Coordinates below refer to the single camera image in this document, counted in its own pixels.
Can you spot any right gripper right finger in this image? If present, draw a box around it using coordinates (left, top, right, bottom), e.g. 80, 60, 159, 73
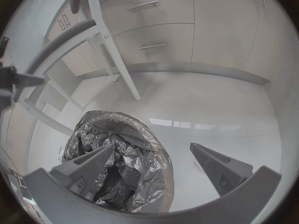
189, 142, 254, 197

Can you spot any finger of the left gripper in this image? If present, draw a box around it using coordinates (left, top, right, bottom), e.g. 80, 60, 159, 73
15, 73, 45, 89
10, 84, 19, 103

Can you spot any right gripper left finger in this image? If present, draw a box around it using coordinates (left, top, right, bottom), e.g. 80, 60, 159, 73
50, 143, 115, 198

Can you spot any black plastic bag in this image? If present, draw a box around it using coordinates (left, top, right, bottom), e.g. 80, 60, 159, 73
63, 110, 175, 213

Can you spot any grey padded white chair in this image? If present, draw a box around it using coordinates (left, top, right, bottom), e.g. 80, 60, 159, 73
22, 0, 142, 135

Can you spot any beige cabinet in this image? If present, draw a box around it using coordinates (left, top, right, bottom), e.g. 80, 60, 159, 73
45, 0, 289, 84

